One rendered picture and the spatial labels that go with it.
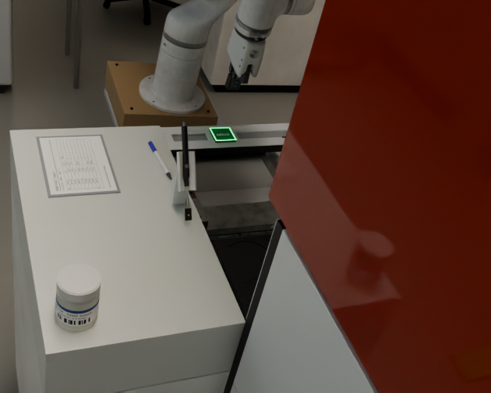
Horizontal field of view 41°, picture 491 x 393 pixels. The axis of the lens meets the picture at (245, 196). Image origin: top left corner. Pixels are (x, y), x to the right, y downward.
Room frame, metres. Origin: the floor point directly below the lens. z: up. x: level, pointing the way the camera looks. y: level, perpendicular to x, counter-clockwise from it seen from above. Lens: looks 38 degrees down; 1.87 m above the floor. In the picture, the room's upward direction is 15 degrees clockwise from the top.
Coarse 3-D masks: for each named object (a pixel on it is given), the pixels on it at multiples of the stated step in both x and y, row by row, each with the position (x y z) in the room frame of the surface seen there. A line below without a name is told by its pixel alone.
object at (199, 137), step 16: (176, 128) 1.35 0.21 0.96; (192, 128) 1.37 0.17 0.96; (208, 128) 1.39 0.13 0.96; (240, 128) 1.43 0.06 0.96; (256, 128) 1.45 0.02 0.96; (272, 128) 1.47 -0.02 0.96; (176, 144) 1.28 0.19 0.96; (192, 144) 1.30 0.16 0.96; (208, 144) 1.32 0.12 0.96; (224, 144) 1.34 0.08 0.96; (240, 144) 1.35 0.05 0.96; (256, 144) 1.37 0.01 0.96; (272, 144) 1.39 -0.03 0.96
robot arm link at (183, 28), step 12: (192, 0) 1.65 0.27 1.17; (204, 0) 1.62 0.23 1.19; (216, 0) 1.59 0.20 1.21; (228, 0) 1.60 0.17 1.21; (168, 12) 1.60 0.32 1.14; (180, 12) 1.59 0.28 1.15; (192, 12) 1.59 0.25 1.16; (204, 12) 1.59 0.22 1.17; (216, 12) 1.59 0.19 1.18; (168, 24) 1.57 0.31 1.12; (180, 24) 1.56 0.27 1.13; (192, 24) 1.56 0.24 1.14; (204, 24) 1.57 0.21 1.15; (168, 36) 1.56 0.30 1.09; (180, 36) 1.55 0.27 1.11; (192, 36) 1.56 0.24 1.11; (204, 36) 1.58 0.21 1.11
